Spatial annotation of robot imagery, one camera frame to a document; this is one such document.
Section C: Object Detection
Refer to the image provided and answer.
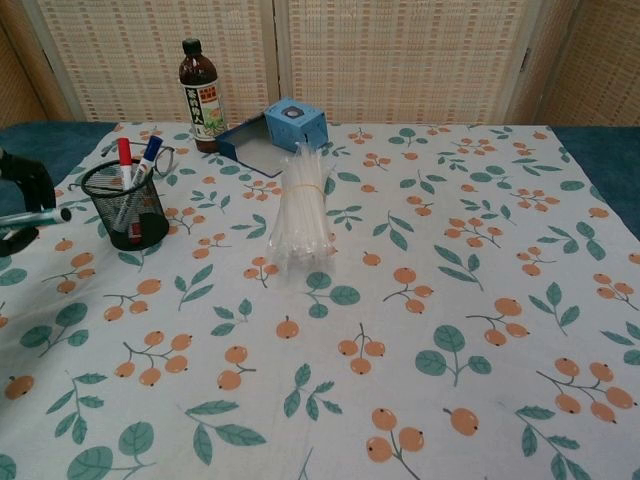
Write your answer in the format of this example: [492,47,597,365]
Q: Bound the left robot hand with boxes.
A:
[0,147,59,259]

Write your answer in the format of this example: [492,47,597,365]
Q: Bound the green-labelled black-capped marker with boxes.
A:
[0,207,73,241]

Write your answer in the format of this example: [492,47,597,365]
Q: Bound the blue-capped white marker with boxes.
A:
[117,134,165,234]

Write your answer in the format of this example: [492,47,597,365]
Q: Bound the red-capped white marker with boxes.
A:
[116,137,144,246]

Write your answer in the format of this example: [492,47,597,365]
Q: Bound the black mesh pen holder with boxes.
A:
[80,158,170,251]

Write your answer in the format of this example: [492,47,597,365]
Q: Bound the thin-framed eyeglasses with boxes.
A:
[69,142,179,191]

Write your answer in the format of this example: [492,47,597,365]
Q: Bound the dark tea bottle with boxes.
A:
[178,38,227,154]

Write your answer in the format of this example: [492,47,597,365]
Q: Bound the open blue cardboard box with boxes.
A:
[215,97,327,179]

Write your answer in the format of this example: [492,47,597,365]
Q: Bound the bundle of clear straws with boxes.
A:
[267,141,337,289]

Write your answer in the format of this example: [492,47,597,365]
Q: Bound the woven bamboo folding screen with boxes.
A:
[0,0,640,126]

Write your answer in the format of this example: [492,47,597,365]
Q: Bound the floral white tablecloth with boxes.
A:
[0,121,640,480]

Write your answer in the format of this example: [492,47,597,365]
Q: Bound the teal blue table cover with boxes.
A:
[0,121,640,241]

